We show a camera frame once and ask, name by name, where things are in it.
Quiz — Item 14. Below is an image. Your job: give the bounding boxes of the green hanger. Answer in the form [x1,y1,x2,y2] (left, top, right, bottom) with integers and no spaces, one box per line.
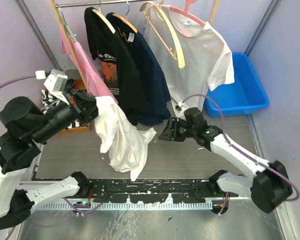
[61,16,78,43]

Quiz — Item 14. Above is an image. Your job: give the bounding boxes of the pink t-shirt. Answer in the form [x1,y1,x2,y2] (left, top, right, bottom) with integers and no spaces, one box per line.
[66,32,118,103]

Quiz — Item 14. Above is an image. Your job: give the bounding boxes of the wooden hanger under navy shirt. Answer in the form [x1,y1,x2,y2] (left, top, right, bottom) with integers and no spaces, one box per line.
[112,0,138,34]

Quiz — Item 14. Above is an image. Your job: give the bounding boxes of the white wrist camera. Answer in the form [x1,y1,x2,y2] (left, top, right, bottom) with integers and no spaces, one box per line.
[174,101,186,120]
[44,69,68,103]

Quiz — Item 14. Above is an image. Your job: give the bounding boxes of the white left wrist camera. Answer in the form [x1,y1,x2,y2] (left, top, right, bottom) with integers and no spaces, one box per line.
[44,69,68,103]

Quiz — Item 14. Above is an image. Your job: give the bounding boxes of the black white striped cloth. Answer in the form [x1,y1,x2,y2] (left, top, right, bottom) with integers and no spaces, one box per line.
[41,89,82,130]

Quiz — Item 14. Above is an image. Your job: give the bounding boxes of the orange wooden organizer tray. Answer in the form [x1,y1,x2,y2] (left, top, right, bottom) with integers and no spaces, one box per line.
[57,78,92,136]

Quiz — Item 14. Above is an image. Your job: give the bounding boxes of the white hanging t-shirt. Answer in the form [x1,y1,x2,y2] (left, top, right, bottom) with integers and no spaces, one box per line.
[158,5,235,110]

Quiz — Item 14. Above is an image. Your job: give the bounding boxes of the wooden clothes rack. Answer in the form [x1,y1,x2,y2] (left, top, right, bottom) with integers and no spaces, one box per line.
[49,0,220,89]

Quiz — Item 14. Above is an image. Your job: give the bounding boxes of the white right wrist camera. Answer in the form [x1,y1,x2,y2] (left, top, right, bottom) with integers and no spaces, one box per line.
[174,101,186,120]

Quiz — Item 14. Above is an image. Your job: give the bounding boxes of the navy blue t-shirt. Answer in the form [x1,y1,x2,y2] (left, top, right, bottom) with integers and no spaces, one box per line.
[106,12,171,126]

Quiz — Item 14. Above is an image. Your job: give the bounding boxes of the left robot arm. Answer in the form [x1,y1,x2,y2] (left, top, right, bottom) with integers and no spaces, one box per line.
[0,90,99,230]

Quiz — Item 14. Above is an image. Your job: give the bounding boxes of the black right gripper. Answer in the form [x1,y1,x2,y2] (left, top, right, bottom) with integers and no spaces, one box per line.
[158,117,196,143]

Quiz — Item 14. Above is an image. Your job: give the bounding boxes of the perforated metal cable tray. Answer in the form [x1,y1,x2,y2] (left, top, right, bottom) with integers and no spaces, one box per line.
[39,200,213,211]

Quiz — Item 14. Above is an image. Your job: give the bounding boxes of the white t-shirt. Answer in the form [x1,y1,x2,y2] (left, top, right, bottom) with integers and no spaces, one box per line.
[158,5,235,110]
[94,96,157,182]

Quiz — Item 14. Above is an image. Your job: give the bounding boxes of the pink plastic hanger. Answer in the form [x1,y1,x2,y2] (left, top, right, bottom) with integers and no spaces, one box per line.
[169,0,206,27]

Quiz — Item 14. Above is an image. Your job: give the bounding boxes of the blue plastic bin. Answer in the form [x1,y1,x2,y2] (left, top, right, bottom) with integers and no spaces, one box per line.
[204,52,269,118]

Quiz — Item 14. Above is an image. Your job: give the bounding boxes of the black printed t-shirt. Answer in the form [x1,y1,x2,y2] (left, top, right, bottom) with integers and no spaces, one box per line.
[84,7,148,126]

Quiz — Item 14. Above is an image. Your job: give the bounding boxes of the wooden hanger under black shirt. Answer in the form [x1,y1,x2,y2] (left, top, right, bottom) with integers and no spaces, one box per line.
[92,0,116,35]

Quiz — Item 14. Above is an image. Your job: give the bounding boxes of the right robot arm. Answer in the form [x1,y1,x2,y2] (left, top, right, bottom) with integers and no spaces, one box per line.
[158,107,293,213]

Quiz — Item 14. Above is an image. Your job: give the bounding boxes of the cream wooden hanger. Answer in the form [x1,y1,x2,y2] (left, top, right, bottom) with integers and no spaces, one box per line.
[139,0,186,69]

